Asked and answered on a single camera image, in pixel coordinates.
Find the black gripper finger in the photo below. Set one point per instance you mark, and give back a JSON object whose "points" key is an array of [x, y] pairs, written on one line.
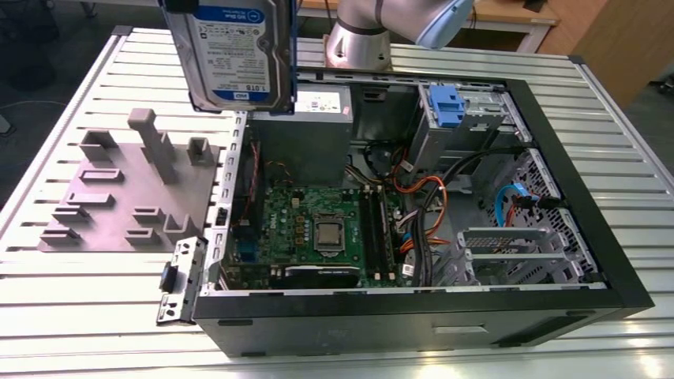
{"points": [[181, 4]]}

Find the hard disk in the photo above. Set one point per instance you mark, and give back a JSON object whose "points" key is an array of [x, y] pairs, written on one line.
{"points": [[231, 51]]}

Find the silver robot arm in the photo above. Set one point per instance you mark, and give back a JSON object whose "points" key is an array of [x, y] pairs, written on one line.
{"points": [[363, 47]]}

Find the metal disk bay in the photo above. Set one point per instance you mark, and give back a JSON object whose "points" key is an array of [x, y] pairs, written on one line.
{"points": [[515, 257]]}

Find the black table corner cap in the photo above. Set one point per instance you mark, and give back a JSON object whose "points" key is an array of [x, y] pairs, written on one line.
{"points": [[121, 30], [576, 60]]}

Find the grey power supply unit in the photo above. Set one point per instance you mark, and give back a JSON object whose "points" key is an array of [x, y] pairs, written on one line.
{"points": [[305, 150]]}

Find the dark floor object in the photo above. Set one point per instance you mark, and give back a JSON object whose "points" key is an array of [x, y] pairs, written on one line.
{"points": [[4, 124]]}

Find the grey parts rack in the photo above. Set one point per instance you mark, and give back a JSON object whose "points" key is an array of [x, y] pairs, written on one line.
{"points": [[136, 197]]}

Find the blue drive latch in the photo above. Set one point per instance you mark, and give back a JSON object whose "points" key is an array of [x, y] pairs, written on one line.
{"points": [[446, 104]]}

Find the green motherboard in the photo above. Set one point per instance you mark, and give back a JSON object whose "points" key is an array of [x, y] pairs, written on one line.
{"points": [[284, 221]]}

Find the grey metal drive cage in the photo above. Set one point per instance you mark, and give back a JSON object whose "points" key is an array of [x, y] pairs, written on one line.
{"points": [[452, 142]]}

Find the silver CPU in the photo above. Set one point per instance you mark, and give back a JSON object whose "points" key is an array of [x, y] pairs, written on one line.
{"points": [[329, 233]]}

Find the small black desk item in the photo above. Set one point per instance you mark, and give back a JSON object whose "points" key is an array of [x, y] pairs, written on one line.
{"points": [[534, 4]]}

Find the black RAM slot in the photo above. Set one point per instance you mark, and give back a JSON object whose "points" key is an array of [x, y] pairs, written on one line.
{"points": [[386, 233], [371, 233]]}

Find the CPU socket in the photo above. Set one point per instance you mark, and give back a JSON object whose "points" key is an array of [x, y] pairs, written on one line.
{"points": [[331, 252]]}

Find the black graphics card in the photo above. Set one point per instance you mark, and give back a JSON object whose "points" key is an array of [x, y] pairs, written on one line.
{"points": [[315, 278]]}

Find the wooden cabinet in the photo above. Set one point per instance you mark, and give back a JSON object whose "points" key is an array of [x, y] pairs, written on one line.
{"points": [[620, 39]]}

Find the black PC case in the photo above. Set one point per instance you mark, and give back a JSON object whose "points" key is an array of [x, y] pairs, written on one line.
{"points": [[368, 327]]}

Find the black chair base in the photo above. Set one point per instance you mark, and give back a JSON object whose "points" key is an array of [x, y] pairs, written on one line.
{"points": [[667, 85]]}

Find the wooden desk white frame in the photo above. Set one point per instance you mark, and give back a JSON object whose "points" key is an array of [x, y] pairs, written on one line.
{"points": [[515, 13]]}

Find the metal expansion slot bracket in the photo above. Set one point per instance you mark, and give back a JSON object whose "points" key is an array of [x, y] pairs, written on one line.
{"points": [[189, 276]]}

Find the blue bracket clip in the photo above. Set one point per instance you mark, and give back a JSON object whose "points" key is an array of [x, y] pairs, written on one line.
{"points": [[168, 276]]}

